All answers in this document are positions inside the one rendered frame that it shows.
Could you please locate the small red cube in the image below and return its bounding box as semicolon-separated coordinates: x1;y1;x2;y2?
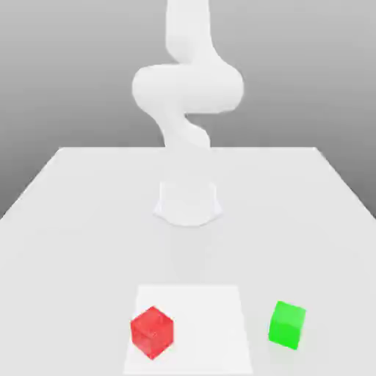
129;305;175;361

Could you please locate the small green cube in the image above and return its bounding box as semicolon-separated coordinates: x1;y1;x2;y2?
267;300;308;351

